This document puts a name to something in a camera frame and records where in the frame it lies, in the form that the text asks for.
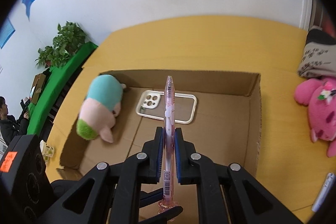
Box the person in black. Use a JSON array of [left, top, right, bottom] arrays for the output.
[[0, 97, 30, 145]]

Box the small yellow white box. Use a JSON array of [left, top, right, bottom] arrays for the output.
[[40, 140, 55, 165]]

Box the pink plush toy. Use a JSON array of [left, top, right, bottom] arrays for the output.
[[294, 77, 336, 157]]

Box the pink transparent pen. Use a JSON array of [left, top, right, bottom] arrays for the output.
[[158, 76, 178, 214]]

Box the grey patterned cloth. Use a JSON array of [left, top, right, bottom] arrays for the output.
[[297, 26, 336, 79]]

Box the green potted plant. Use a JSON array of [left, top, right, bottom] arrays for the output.
[[35, 22, 88, 68]]

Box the green table cloth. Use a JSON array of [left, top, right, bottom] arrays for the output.
[[27, 42, 98, 135]]

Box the pastel plush toy green hair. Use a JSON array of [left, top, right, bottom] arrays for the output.
[[76, 75, 126, 143]]

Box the brown cardboard box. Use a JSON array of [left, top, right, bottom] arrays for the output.
[[58, 70, 261, 180]]

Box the blue framed wall poster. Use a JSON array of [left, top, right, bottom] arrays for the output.
[[0, 18, 15, 49]]

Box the clear phone case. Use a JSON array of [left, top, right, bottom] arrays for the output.
[[135, 90, 198, 124]]

